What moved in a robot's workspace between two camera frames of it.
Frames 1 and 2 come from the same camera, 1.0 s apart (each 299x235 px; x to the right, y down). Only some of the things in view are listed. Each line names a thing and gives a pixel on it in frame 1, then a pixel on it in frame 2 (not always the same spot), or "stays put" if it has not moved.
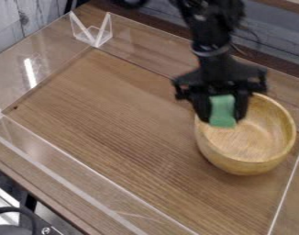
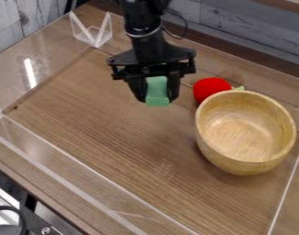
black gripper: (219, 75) -> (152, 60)
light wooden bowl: (256, 144) stays put
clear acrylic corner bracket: (92, 35) stays put
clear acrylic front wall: (67, 188) stays put
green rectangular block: (222, 114) -> (156, 96)
